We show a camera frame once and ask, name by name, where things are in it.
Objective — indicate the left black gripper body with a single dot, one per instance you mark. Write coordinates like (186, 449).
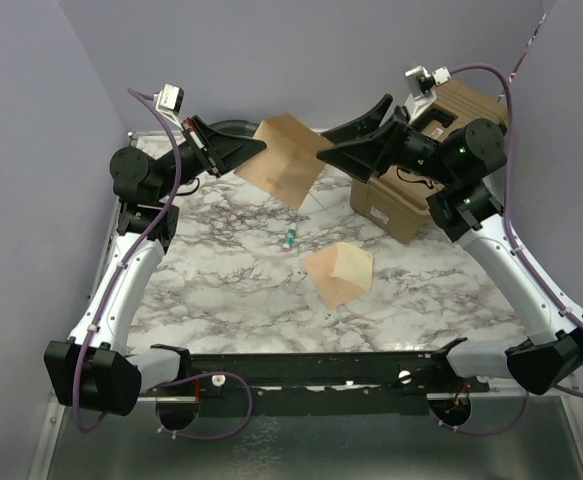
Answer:
(193, 153)

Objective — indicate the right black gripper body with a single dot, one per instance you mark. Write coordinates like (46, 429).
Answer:
(415, 152)

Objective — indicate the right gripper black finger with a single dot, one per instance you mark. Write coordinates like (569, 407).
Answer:
(362, 125)
(369, 156)

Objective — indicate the small green glue stick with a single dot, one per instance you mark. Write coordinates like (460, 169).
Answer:
(289, 237)

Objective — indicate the pink tan envelope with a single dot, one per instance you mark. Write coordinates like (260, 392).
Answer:
(340, 273)

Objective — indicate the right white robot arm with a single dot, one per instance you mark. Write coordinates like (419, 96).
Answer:
(473, 218)

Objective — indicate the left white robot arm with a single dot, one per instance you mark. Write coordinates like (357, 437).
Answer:
(92, 369)

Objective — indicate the tan plastic toolbox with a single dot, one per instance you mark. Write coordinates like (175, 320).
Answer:
(397, 200)

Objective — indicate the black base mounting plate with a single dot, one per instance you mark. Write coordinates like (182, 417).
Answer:
(323, 384)

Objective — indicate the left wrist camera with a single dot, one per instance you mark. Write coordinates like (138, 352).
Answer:
(168, 102)

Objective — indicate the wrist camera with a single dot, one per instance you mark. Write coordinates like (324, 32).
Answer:
(422, 86)
(168, 102)

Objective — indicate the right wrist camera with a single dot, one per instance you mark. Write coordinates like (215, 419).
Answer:
(422, 86)

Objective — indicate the aluminium rail frame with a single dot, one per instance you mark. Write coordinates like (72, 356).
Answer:
(91, 369)

